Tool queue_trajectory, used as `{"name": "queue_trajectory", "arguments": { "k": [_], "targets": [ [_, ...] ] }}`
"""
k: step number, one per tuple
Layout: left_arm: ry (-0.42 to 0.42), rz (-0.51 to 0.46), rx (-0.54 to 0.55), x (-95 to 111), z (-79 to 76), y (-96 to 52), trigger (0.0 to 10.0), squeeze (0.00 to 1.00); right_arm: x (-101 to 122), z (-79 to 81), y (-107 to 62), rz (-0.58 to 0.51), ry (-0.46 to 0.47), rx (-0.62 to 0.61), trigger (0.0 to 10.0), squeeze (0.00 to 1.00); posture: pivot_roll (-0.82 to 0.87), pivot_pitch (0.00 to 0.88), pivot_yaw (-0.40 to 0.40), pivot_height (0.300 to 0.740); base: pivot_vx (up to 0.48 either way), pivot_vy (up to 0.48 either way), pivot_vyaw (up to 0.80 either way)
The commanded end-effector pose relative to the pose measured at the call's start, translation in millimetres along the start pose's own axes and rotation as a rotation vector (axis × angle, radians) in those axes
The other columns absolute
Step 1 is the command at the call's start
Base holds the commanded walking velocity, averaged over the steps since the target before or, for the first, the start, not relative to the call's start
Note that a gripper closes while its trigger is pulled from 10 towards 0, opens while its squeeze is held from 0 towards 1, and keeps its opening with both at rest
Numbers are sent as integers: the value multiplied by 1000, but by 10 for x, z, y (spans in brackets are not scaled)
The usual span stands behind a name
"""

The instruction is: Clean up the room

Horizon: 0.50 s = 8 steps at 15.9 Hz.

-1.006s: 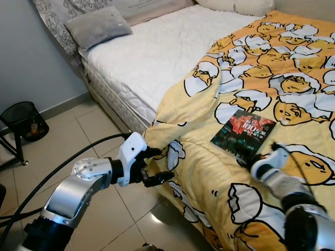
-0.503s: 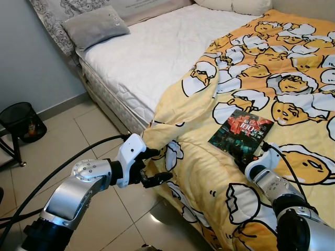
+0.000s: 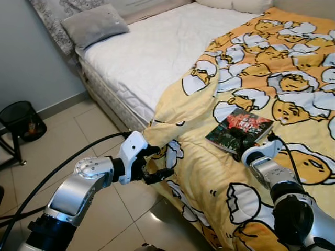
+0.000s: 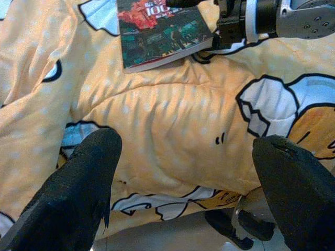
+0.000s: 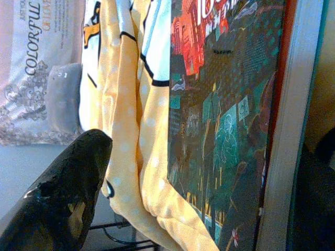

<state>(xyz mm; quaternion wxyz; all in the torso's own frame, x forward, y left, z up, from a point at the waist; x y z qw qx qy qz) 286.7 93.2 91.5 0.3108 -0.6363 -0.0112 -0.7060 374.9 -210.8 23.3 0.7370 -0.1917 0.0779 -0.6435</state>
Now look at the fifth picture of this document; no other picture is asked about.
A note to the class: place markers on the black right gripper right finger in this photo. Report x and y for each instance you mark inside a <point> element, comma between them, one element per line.
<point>314,204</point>

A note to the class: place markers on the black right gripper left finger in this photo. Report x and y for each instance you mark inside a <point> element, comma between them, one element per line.
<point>57,196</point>

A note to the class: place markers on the yellow cartoon egg duvet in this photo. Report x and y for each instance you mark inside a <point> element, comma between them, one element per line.
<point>123,104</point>

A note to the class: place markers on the dark illustrated cover book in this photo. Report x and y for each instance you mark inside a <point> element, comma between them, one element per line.
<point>222,117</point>

